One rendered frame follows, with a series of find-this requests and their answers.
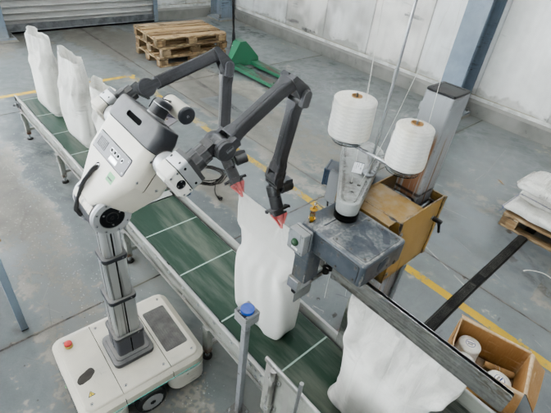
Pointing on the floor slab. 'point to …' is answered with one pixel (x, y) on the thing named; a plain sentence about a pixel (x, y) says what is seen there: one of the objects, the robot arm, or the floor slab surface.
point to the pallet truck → (241, 51)
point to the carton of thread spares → (494, 341)
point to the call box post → (242, 368)
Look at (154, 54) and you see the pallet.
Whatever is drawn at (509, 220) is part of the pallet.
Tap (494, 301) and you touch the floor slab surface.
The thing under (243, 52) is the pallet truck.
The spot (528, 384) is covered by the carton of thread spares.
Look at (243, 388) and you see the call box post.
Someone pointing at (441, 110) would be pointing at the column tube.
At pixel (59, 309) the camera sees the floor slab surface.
